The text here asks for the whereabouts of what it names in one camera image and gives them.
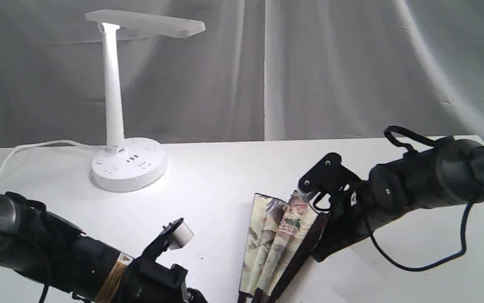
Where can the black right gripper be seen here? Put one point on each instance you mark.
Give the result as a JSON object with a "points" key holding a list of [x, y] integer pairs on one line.
{"points": [[353, 215]]}

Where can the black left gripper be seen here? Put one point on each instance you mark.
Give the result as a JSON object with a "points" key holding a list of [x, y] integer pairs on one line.
{"points": [[146, 281]]}

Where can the painted folding paper fan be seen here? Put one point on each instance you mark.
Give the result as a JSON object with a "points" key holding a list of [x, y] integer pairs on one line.
{"points": [[281, 237]]}

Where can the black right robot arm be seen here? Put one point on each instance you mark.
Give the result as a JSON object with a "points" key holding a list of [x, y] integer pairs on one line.
{"points": [[431, 173]]}

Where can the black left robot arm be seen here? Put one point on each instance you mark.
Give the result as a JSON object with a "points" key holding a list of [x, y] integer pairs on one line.
{"points": [[48, 249]]}

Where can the white desk lamp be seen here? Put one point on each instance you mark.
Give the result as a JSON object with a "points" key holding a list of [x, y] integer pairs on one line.
{"points": [[130, 164]]}

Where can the grey backdrop curtain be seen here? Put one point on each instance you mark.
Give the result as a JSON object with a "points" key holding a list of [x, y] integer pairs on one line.
{"points": [[262, 70]]}

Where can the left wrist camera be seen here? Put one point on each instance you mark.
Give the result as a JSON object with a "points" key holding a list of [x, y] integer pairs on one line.
{"points": [[175, 235]]}

